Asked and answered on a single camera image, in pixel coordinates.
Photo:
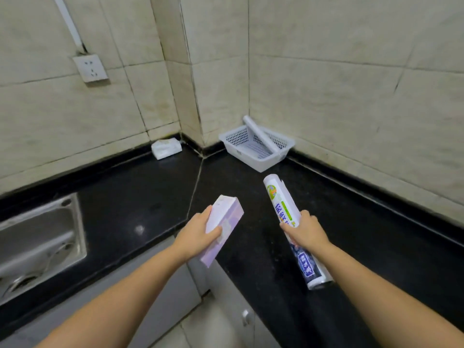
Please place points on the person's right hand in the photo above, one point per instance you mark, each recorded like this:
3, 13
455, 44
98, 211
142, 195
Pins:
307, 233

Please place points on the person's left hand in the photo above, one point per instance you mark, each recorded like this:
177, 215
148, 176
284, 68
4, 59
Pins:
193, 236

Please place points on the person's left thumb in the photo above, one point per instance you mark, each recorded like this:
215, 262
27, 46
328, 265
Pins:
213, 235

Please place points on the person's right thumb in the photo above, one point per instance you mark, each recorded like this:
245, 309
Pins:
303, 218

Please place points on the pale purple rectangular box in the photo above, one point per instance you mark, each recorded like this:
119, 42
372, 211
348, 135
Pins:
223, 228

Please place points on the printed plastic wrap roll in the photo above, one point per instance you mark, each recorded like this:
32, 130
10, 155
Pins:
286, 210

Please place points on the person's left forearm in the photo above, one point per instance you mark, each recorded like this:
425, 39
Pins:
108, 304

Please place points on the person's right forearm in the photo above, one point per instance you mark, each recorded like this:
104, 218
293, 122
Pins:
391, 297

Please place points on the white cabinet door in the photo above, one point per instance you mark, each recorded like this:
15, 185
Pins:
217, 308

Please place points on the white plastic mesh basket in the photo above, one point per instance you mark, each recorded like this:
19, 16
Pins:
255, 148

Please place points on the metal cabinet knob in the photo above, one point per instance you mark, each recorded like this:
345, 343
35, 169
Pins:
247, 317

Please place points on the plain white roll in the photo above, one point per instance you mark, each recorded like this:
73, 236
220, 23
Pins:
261, 135

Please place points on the white tissue packet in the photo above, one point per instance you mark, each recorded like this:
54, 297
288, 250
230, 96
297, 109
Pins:
166, 148

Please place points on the stainless steel sink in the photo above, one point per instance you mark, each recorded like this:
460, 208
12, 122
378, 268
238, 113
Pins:
34, 246

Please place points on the white wall power socket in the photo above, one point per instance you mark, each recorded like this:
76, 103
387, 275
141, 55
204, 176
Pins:
90, 68

